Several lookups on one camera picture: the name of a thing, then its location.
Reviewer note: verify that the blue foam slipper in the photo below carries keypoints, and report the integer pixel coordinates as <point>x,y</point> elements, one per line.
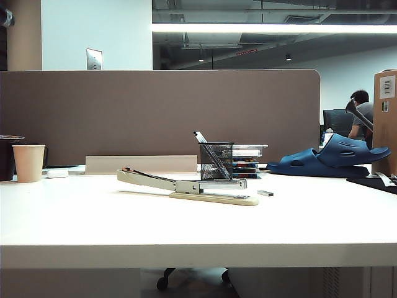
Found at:
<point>291,163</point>
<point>344,149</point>

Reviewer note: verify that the beige long-reach stapler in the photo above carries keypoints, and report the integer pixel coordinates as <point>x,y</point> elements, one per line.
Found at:
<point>186,187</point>

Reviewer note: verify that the person in grey shirt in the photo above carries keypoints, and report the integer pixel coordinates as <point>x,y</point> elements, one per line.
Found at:
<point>367,108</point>

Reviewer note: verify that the small white case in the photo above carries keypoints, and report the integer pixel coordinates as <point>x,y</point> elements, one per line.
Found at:
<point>56,174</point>

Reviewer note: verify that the white water bottle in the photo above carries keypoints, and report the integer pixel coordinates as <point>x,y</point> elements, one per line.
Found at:
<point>328,136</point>

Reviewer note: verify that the black monitor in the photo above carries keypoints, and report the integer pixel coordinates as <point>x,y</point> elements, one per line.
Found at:
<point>336,122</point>

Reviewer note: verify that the beige paper cup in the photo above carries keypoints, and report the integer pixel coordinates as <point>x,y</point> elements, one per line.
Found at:
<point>28,163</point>

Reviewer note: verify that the metal wall switch plate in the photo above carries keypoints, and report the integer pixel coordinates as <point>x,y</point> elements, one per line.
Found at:
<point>94,59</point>

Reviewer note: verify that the brown desk divider panel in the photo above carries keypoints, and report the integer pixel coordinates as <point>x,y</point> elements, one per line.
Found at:
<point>124,108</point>

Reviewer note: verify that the long ceiling light strip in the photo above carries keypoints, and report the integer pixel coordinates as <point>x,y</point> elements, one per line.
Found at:
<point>248,28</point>

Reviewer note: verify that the silver staple strip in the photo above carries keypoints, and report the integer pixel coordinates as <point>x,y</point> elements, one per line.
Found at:
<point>265,193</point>

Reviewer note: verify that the white pen with black cap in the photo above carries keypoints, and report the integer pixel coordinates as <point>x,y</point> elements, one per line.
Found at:
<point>201,136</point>

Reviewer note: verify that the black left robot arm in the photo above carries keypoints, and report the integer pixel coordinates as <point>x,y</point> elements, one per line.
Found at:
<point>6,17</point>

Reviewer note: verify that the black desk mat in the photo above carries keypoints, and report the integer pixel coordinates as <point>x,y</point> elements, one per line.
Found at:
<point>372,183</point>

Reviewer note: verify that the black round container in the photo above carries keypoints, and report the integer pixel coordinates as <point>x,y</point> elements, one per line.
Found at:
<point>5,158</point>

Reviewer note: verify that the brown cardboard box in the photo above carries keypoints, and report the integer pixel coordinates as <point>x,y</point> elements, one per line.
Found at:
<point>384,133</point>

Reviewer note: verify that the black mesh pen holder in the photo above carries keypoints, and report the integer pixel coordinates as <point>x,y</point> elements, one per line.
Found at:
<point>206,174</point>

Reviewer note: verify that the white plastic strip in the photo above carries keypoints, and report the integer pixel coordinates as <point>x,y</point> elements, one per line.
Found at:
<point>384,179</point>

